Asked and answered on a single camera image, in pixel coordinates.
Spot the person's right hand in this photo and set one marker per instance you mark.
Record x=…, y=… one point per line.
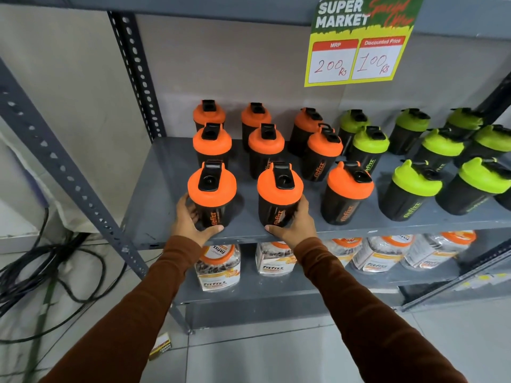
x=302, y=231

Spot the person's left hand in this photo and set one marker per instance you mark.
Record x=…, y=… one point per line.
x=184, y=227

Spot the person's left thumb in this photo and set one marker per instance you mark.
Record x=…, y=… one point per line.
x=211, y=234

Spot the person's right thumb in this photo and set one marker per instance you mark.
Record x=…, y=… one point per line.
x=276, y=231

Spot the orange-lid black shaker bottle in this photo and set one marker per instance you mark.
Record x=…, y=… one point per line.
x=279, y=195
x=211, y=195

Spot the person's right forearm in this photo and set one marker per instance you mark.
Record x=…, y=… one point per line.
x=367, y=323

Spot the person's left forearm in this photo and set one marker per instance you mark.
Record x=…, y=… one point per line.
x=131, y=315

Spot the clear jar with orange lid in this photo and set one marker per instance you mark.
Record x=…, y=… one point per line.
x=437, y=249
x=275, y=261
x=345, y=251
x=217, y=271
x=381, y=253

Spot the grey metal shelving rack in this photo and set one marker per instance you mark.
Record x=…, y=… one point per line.
x=163, y=187

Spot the group of orange-lid shakers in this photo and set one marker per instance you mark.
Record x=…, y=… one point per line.
x=211, y=144

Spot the small yellow cardboard box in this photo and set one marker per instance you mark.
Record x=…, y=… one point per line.
x=160, y=347

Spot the group of green-lid shakers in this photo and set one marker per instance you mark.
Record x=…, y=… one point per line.
x=415, y=181

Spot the green yellow price sign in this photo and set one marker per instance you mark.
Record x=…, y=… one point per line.
x=361, y=55

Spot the white plastic sheet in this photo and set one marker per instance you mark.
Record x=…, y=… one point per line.
x=24, y=171

